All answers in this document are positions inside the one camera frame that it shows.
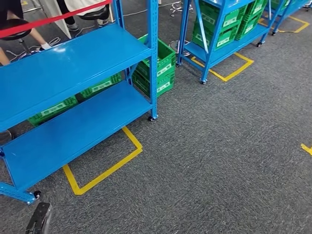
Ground blue metal shelf rack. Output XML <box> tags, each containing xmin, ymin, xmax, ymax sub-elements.
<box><xmin>0</xmin><ymin>0</ymin><xmax>159</xmax><ymax>206</ymax></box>
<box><xmin>176</xmin><ymin>0</ymin><xmax>287</xmax><ymax>86</ymax></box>
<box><xmin>258</xmin><ymin>0</ymin><xmax>312</xmax><ymax>36</ymax></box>

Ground green plastic crate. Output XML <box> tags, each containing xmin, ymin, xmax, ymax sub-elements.
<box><xmin>77</xmin><ymin>72</ymin><xmax>122</xmax><ymax>101</ymax></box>
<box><xmin>244</xmin><ymin>0</ymin><xmax>268</xmax><ymax>18</ymax></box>
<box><xmin>235</xmin><ymin>12</ymin><xmax>263</xmax><ymax>41</ymax></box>
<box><xmin>191</xmin><ymin>21</ymin><xmax>241</xmax><ymax>51</ymax></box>
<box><xmin>135</xmin><ymin>33</ymin><xmax>177</xmax><ymax>80</ymax></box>
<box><xmin>27</xmin><ymin>96</ymin><xmax>79</xmax><ymax>127</ymax></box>
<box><xmin>193</xmin><ymin>0</ymin><xmax>247</xmax><ymax>33</ymax></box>
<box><xmin>270</xmin><ymin>0</ymin><xmax>295</xmax><ymax>10</ymax></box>
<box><xmin>131</xmin><ymin>68</ymin><xmax>176</xmax><ymax>98</ymax></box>

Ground white desk panel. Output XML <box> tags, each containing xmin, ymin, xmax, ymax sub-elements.
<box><xmin>36</xmin><ymin>0</ymin><xmax>72</xmax><ymax>39</ymax></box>

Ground red barrier belt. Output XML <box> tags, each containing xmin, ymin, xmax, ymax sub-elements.
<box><xmin>0</xmin><ymin>0</ymin><xmax>113</xmax><ymax>39</ymax></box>

